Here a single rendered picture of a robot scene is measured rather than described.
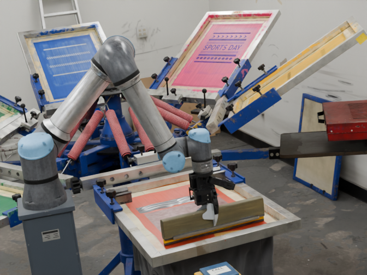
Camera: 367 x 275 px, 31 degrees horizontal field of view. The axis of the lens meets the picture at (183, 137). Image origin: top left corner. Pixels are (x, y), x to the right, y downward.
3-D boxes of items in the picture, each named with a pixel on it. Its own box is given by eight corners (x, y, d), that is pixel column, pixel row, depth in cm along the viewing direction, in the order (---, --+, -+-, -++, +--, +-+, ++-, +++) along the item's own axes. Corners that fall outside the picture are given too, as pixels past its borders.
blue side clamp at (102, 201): (124, 221, 272) (122, 205, 270) (112, 224, 270) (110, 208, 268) (106, 199, 299) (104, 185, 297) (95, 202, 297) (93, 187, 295)
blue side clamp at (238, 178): (246, 192, 289) (245, 177, 288) (236, 195, 288) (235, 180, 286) (218, 174, 317) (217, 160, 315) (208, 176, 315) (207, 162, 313)
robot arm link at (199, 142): (185, 129, 241) (208, 126, 241) (188, 157, 244) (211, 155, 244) (186, 134, 233) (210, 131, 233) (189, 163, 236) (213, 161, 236)
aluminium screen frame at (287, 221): (301, 228, 245) (301, 219, 244) (152, 268, 226) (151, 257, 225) (215, 172, 316) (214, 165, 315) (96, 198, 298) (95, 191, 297)
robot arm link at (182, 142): (155, 145, 230) (187, 142, 230) (155, 137, 241) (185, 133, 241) (158, 167, 232) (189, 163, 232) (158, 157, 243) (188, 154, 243)
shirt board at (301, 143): (365, 142, 365) (365, 128, 363) (374, 166, 327) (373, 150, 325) (129, 154, 388) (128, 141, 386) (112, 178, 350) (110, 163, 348)
